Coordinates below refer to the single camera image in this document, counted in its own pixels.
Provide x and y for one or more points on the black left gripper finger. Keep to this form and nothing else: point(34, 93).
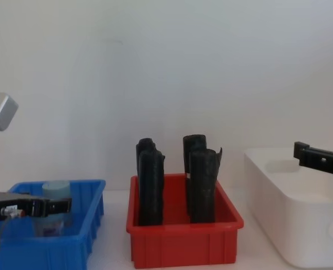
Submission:
point(54, 206)

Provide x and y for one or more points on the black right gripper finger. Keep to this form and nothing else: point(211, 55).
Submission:
point(315, 159)

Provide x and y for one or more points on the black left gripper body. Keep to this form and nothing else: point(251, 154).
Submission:
point(3, 201)

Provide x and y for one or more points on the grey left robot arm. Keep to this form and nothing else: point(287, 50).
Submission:
point(2, 110)

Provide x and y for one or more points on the blue plastic bin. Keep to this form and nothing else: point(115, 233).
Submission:
point(56, 250)

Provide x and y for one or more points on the white plastic bin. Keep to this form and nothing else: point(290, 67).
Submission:
point(301, 219)

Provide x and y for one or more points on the black rolled mesh sheet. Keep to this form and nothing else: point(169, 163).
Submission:
point(194, 143)
point(201, 191)
point(151, 191)
point(145, 144)

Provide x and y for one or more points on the red plastic bin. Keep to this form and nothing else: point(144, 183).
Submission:
point(183, 242)

